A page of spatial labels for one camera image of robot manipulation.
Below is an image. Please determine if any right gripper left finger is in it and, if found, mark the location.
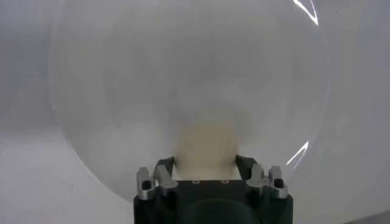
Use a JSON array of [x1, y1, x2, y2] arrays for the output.
[[136, 156, 179, 200]]

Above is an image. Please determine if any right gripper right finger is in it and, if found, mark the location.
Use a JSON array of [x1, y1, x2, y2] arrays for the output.
[[236, 155, 289, 199]]

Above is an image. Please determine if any white steamed baozi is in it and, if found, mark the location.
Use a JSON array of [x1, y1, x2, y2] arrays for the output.
[[173, 121, 241, 180]]

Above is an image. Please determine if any white round plate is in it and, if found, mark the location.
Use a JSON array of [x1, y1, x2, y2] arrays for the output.
[[48, 0, 332, 203]]

